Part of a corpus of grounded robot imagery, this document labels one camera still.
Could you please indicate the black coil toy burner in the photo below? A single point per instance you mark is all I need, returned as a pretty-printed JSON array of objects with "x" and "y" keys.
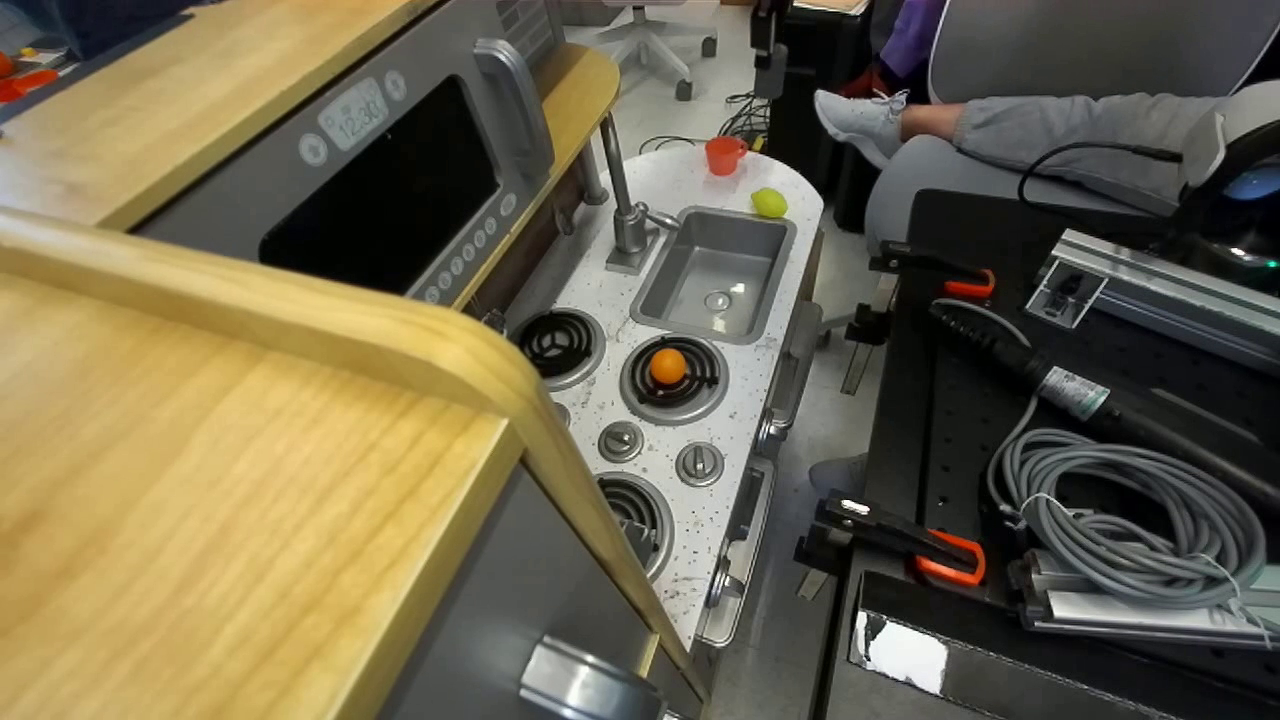
[
  {"x": 674, "y": 402},
  {"x": 638, "y": 522},
  {"x": 563, "y": 345}
]

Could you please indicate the metal toy faucet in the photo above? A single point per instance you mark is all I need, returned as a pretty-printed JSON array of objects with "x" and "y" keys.
[{"x": 621, "y": 203}]

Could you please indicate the black perforated robot table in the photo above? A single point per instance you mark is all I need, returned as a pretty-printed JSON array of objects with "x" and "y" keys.
[{"x": 963, "y": 426}]

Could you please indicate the person in grey trousers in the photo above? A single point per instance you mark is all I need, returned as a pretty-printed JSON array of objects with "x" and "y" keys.
[{"x": 1054, "y": 135}]

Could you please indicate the silver stove knob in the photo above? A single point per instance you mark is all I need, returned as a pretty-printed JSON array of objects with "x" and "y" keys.
[
  {"x": 621, "y": 440},
  {"x": 699, "y": 461}
]

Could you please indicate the yellow-green toy lemon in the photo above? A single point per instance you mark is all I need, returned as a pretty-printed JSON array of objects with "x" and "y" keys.
[{"x": 771, "y": 203}]

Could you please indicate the grey toy microwave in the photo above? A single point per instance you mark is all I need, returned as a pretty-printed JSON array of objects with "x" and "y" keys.
[{"x": 387, "y": 184}]

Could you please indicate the orange ball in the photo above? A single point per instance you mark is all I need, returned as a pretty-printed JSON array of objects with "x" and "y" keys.
[{"x": 669, "y": 365}]

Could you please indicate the metal toy sink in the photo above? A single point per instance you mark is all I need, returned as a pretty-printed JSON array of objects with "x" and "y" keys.
[{"x": 715, "y": 272}]

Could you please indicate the white speckled toy kitchen counter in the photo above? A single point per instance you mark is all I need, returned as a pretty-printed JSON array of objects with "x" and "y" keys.
[{"x": 744, "y": 387}]

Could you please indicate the white swivel chair base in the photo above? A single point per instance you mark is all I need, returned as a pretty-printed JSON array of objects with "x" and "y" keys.
[{"x": 654, "y": 47}]

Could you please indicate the black clamp with orange grip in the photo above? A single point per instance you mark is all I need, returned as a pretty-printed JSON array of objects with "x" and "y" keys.
[
  {"x": 892, "y": 534},
  {"x": 933, "y": 264}
]

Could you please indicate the silver label plate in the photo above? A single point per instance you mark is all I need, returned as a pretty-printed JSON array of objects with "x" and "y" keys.
[{"x": 901, "y": 653}]

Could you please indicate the aluminium profile rail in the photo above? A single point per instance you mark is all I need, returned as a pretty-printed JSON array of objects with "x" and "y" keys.
[{"x": 1174, "y": 286}]

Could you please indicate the white sneaker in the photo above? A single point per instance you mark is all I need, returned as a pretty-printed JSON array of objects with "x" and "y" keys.
[{"x": 861, "y": 121}]

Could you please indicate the orange cup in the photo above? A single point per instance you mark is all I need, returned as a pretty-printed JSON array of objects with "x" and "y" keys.
[{"x": 726, "y": 154}]

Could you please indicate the wooden toy kitchen cabinet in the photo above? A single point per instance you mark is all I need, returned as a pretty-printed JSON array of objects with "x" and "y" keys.
[{"x": 201, "y": 464}]

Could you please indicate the grey office chair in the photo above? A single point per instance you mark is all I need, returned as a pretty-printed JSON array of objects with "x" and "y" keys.
[{"x": 1092, "y": 47}]

